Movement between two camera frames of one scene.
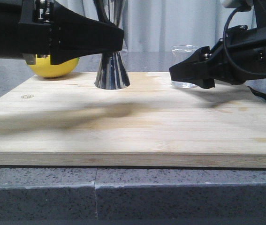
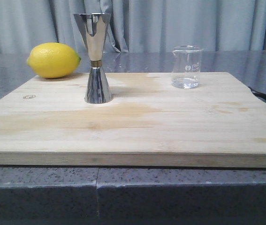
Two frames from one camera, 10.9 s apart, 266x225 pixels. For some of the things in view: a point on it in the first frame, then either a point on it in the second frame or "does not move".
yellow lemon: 43,68 does not move
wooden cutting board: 67,121 does not move
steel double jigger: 111,73 to 93,26
